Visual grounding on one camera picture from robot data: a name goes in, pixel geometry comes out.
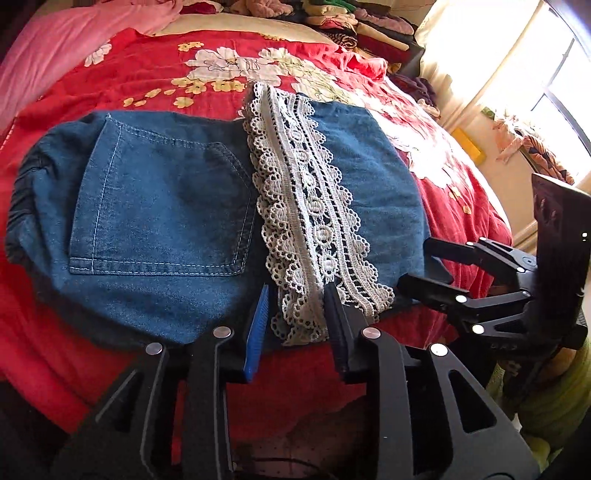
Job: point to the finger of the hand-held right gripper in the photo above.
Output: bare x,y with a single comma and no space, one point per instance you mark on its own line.
489,254
443,295

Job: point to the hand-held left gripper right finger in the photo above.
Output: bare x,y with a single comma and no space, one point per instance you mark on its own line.
341,337

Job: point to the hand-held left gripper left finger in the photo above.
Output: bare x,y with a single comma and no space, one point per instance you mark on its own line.
256,344

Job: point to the blue denim pants lace trim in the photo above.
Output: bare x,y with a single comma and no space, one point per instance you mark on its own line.
161,198

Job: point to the yellow box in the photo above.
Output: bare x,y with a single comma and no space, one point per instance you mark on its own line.
468,144

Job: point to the patterned orange cloth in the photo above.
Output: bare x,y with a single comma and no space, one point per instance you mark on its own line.
535,143

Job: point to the green towel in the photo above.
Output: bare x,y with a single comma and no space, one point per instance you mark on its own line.
554,406

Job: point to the window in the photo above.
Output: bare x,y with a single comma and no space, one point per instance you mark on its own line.
563,83

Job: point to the purple clothes heap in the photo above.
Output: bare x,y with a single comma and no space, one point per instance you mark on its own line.
418,92

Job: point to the cream curtain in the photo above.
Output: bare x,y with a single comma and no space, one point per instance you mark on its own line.
466,55

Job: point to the pile of folded clothes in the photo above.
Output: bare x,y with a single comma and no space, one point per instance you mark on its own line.
369,32

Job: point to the red floral bedspread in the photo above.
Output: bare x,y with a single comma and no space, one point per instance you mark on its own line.
138,64

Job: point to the pink plush garment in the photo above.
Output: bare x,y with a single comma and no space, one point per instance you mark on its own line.
263,7

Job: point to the dark red cloth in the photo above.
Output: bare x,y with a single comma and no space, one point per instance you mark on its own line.
201,6

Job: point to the pink quilt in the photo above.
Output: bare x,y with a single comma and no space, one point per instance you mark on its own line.
55,41

